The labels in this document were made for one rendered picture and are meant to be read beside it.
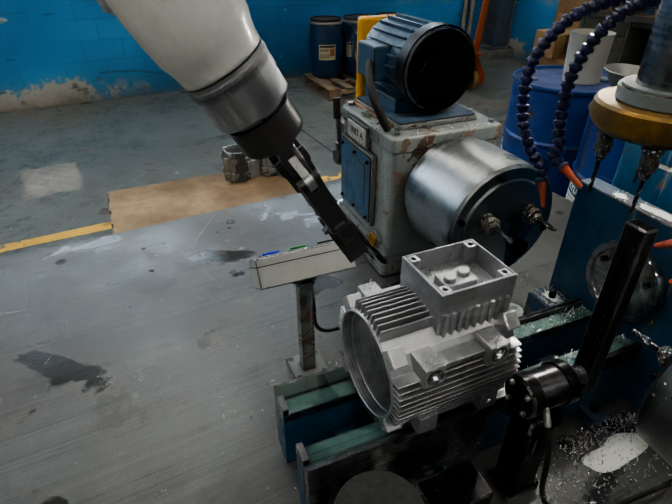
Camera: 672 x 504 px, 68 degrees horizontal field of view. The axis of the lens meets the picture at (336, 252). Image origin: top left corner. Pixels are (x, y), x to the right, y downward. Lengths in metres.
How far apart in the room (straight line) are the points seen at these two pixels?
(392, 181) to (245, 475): 0.66
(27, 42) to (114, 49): 0.78
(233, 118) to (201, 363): 0.65
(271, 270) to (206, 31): 0.44
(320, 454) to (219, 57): 0.52
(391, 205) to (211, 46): 0.75
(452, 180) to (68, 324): 0.88
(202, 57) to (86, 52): 5.59
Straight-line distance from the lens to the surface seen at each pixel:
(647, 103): 0.77
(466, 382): 0.70
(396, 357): 0.63
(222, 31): 0.47
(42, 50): 6.05
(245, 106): 0.50
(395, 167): 1.11
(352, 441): 0.75
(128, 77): 6.13
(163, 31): 0.47
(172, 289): 1.27
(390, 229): 1.18
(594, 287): 1.04
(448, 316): 0.66
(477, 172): 0.97
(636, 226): 0.65
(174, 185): 3.40
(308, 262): 0.83
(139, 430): 0.98
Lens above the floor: 1.53
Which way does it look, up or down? 33 degrees down
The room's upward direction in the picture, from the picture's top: straight up
